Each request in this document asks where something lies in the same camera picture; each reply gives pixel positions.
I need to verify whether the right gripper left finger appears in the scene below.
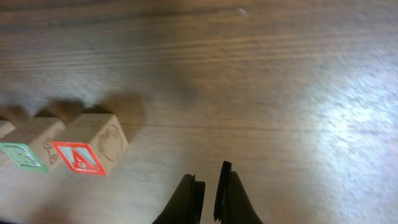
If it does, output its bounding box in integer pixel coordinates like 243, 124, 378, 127
152, 174, 205, 224

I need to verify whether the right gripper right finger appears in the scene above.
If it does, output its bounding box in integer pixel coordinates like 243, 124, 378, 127
213, 161, 263, 224

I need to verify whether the red A block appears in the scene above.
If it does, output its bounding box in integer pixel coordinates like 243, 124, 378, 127
52, 113, 128, 175

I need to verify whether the green R block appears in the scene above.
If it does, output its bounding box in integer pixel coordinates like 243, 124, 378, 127
1, 117, 65, 173

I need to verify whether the yellow C block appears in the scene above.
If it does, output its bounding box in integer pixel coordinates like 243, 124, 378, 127
0, 120, 15, 139

